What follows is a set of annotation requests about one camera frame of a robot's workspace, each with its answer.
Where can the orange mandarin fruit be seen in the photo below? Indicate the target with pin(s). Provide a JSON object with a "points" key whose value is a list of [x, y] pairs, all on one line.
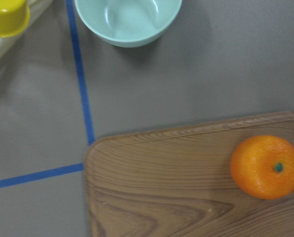
{"points": [[263, 167]]}

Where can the wooden cutting board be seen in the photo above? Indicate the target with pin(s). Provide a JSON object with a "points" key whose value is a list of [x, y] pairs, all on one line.
{"points": [[177, 183]]}

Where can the green bowl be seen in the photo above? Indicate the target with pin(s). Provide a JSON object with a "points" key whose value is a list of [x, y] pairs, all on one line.
{"points": [[128, 23]]}

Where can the wooden mug rack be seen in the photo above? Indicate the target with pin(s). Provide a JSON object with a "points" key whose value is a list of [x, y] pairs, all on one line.
{"points": [[37, 8]]}

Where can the yellow cup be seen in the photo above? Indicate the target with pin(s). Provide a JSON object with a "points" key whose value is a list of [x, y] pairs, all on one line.
{"points": [[14, 17]]}

